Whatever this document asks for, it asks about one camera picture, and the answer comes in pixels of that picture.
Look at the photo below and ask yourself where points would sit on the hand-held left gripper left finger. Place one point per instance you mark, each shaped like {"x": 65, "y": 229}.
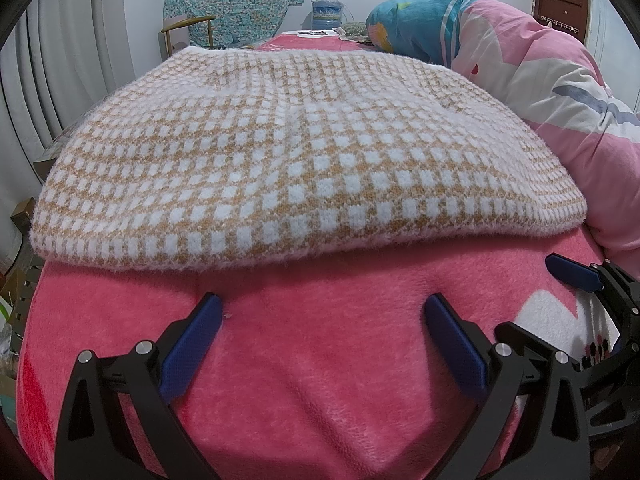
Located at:
{"x": 192, "y": 345}

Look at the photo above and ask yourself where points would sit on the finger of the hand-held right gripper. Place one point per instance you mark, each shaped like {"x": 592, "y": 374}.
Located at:
{"x": 525, "y": 340}
{"x": 575, "y": 275}

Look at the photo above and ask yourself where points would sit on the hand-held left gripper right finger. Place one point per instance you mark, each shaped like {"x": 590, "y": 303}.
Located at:
{"x": 455, "y": 345}

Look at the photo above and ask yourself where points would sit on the beige checked knit sweater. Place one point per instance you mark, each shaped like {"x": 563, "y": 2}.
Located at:
{"x": 300, "y": 160}

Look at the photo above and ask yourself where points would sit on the pink fleece blanket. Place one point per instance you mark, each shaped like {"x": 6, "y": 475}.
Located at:
{"x": 325, "y": 360}

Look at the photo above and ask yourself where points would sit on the pink printed quilt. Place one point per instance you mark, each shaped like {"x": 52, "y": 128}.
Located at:
{"x": 550, "y": 85}

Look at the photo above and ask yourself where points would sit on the metal hook rack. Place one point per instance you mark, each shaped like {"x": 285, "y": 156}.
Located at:
{"x": 560, "y": 24}

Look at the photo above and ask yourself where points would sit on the brown door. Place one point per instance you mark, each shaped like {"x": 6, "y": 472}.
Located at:
{"x": 562, "y": 0}

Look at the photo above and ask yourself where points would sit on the blue printed pillow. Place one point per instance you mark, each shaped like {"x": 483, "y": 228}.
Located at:
{"x": 415, "y": 25}

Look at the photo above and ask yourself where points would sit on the white curtain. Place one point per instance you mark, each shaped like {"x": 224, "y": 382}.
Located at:
{"x": 65, "y": 60}

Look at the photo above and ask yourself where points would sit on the wooden chair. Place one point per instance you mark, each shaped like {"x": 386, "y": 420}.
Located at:
{"x": 187, "y": 21}

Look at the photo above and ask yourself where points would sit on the grey crumpled cloth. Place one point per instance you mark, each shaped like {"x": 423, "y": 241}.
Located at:
{"x": 355, "y": 30}

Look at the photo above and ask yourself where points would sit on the blue water jug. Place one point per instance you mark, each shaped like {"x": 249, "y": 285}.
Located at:
{"x": 327, "y": 15}

